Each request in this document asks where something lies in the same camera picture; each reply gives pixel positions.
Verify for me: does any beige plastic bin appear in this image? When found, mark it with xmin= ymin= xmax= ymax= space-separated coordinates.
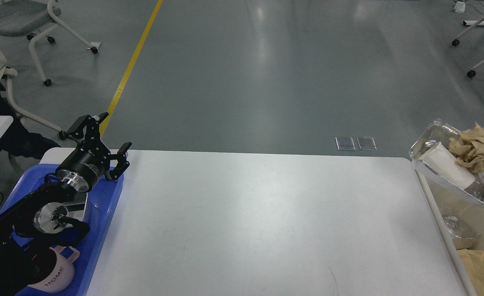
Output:
xmin=412 ymin=160 xmax=484 ymax=296

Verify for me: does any left floor socket plate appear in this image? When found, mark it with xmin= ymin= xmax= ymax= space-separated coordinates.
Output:
xmin=335 ymin=136 xmax=357 ymax=151

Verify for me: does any white chair legs right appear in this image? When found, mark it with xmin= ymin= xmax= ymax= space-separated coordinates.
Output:
xmin=452 ymin=0 xmax=484 ymax=79

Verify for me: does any square stainless steel dish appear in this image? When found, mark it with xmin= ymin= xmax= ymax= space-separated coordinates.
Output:
xmin=63 ymin=192 xmax=91 ymax=223

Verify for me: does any grey office chair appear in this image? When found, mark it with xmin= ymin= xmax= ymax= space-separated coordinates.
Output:
xmin=0 ymin=0 xmax=100 ymax=87

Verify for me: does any brown paper napkin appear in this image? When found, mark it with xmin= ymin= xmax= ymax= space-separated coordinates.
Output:
xmin=447 ymin=123 xmax=484 ymax=174

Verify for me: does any clear plastic wrap in bin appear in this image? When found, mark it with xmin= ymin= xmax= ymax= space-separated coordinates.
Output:
xmin=442 ymin=215 xmax=479 ymax=250

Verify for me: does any person in dark jeans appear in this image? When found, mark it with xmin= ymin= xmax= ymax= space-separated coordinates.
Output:
xmin=0 ymin=51 xmax=59 ymax=160

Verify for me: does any pink HOME mug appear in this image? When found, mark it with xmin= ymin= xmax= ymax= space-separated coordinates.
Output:
xmin=28 ymin=245 xmax=80 ymax=294

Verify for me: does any aluminium foil tray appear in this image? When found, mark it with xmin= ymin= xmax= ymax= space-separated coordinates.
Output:
xmin=409 ymin=119 xmax=484 ymax=207

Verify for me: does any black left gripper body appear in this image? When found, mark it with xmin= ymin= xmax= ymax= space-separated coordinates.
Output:
xmin=56 ymin=147 xmax=110 ymax=192

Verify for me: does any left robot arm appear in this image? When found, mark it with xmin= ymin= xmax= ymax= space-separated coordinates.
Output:
xmin=0 ymin=112 xmax=131 ymax=296

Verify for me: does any brown paper in bin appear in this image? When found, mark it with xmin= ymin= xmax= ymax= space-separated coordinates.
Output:
xmin=457 ymin=249 xmax=484 ymax=296

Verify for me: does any blue plastic tray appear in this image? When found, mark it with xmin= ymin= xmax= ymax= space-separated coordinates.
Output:
xmin=0 ymin=164 xmax=125 ymax=296

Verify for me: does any floor socket plate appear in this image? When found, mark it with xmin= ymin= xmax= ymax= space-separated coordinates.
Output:
xmin=335 ymin=136 xmax=357 ymax=151
xmin=356 ymin=136 xmax=378 ymax=151

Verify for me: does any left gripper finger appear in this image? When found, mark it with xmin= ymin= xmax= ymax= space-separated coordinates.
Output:
xmin=104 ymin=142 xmax=132 ymax=181
xmin=59 ymin=112 xmax=110 ymax=154

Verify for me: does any white paper cup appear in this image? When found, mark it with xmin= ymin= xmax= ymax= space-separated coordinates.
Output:
xmin=418 ymin=142 xmax=476 ymax=190

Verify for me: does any right floor socket plate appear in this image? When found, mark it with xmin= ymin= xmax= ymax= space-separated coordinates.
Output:
xmin=356 ymin=136 xmax=378 ymax=151

